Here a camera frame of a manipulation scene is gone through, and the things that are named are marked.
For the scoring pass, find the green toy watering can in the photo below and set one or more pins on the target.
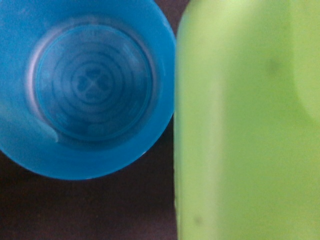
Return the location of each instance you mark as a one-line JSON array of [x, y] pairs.
[[247, 120]]

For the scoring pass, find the blue plastic bowl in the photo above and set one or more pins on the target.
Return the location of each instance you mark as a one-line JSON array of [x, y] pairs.
[[86, 86]]

